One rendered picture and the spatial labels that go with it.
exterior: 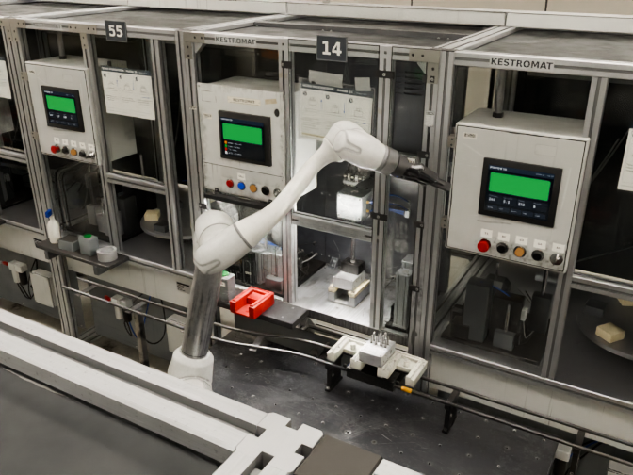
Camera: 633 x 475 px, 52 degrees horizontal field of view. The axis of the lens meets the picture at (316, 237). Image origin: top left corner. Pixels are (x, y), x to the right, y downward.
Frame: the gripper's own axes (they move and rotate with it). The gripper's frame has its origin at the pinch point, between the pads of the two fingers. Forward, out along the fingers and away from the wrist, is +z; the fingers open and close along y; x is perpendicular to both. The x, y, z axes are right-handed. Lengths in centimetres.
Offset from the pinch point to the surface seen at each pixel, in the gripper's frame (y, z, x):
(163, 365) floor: 230, -19, 75
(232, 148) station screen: 71, -55, -12
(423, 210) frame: 15.5, 5.0, 5.0
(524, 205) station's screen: -18.1, 21.0, 3.9
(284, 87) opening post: 43, -49, -32
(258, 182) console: 70, -41, -2
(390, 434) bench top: 37, 23, 84
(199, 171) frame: 96, -60, -5
